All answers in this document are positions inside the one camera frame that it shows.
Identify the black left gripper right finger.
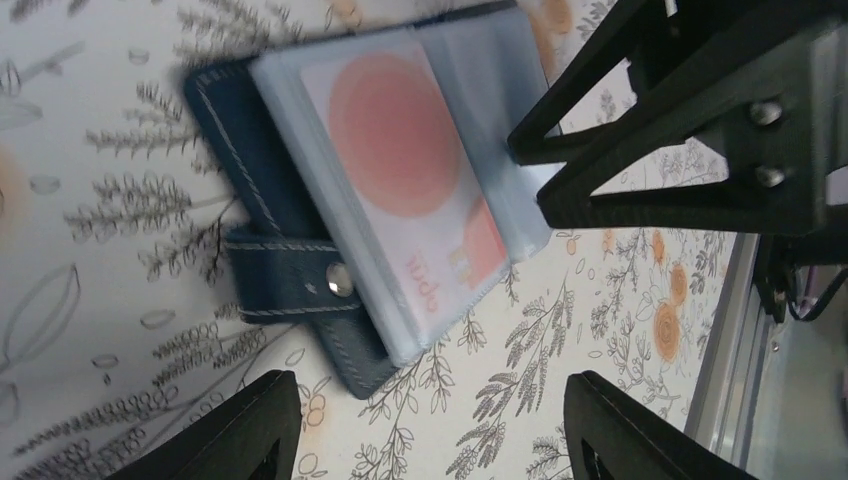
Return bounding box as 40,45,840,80
563,370,752,480

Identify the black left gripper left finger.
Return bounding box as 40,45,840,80
110,370,302,480

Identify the blue leather card holder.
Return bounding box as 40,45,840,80
183,1,552,399

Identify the red circle card in holder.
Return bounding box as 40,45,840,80
300,41,508,338

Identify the aluminium rail frame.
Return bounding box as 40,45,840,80
684,234,785,469

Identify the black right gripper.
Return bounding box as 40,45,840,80
506,0,848,240

